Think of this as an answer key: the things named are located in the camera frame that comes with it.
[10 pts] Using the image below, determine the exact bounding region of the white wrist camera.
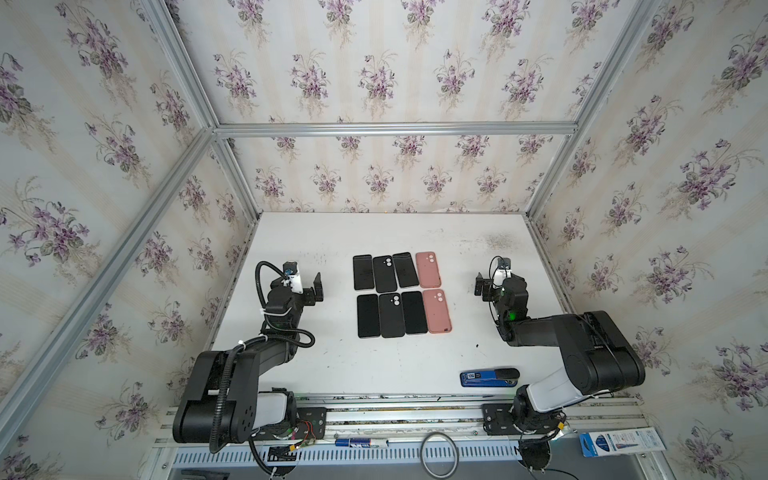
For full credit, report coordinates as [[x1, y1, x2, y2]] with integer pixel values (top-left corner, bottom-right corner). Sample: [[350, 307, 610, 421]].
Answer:
[[282, 261, 303, 294], [490, 256, 512, 285]]

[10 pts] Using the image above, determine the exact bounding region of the black phone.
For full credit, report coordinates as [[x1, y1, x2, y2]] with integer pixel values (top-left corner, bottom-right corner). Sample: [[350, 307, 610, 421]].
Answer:
[[352, 254, 375, 291]]

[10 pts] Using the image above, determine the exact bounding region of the black smartphone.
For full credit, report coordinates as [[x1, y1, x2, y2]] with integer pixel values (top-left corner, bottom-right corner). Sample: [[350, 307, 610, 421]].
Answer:
[[356, 294, 381, 338]]

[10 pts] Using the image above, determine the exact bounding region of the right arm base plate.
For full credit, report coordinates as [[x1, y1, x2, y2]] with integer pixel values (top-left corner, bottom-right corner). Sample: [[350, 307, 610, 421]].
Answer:
[[481, 403, 522, 436]]

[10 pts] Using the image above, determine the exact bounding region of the black phone case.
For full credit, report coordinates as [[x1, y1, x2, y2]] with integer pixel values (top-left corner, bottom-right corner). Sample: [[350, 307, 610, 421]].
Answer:
[[378, 293, 405, 338], [372, 255, 398, 294]]

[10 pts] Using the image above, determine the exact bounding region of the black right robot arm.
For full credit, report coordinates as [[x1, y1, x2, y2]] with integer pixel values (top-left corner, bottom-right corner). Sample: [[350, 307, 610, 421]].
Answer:
[[474, 273, 646, 440]]

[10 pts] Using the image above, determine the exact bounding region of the blue black box cutter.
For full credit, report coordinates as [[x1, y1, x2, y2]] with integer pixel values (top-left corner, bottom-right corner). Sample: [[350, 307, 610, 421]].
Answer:
[[459, 368, 520, 388]]

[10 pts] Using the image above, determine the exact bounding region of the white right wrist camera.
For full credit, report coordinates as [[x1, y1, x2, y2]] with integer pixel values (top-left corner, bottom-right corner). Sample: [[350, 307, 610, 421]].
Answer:
[[490, 256, 512, 285]]

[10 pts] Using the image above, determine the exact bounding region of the blue marker pen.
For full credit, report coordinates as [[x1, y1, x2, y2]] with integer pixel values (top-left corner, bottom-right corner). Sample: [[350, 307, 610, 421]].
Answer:
[[334, 438, 389, 449]]

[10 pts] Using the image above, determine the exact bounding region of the blue white cardboard box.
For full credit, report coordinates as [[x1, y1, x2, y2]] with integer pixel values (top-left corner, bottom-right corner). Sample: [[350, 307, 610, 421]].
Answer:
[[579, 427, 666, 458]]

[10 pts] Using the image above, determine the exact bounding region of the purple smartphone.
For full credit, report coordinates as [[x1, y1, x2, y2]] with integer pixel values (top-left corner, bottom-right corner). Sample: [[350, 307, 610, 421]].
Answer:
[[402, 291, 428, 335]]

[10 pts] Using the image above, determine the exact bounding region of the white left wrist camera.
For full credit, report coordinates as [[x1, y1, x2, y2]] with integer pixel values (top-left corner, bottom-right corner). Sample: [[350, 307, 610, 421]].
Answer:
[[282, 261, 303, 294]]

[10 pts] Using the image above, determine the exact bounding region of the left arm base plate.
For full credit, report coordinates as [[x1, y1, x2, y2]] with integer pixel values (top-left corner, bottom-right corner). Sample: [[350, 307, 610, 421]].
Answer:
[[289, 407, 328, 441]]

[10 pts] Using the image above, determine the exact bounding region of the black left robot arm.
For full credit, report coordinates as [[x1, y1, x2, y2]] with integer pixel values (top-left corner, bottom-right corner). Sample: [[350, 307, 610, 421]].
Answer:
[[172, 261, 324, 454]]

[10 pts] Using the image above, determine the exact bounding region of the pink-cased phone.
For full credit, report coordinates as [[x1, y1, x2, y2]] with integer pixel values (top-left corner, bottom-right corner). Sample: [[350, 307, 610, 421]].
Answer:
[[415, 251, 442, 289], [422, 289, 452, 334]]

